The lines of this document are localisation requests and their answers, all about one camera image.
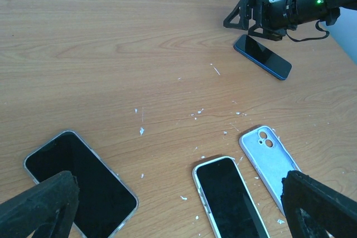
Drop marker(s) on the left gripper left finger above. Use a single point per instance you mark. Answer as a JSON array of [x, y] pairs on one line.
[[46, 210]]

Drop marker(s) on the lavender phone case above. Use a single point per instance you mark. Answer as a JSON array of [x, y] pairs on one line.
[[270, 159]]

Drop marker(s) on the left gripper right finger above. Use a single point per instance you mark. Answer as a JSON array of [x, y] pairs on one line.
[[313, 209]]

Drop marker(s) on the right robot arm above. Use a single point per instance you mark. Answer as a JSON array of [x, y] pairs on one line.
[[327, 11]]

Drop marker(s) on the white-edged black phone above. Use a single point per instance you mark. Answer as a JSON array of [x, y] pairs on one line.
[[226, 199]]

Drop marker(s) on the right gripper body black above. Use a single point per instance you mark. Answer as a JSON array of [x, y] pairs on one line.
[[276, 16]]

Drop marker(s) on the teal phone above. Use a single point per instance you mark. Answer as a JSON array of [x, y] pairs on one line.
[[106, 203]]

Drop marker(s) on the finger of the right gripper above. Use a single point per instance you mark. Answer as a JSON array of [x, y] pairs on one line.
[[265, 33], [240, 16]]

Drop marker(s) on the dark purple phone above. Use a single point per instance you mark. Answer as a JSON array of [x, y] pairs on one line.
[[263, 57]]

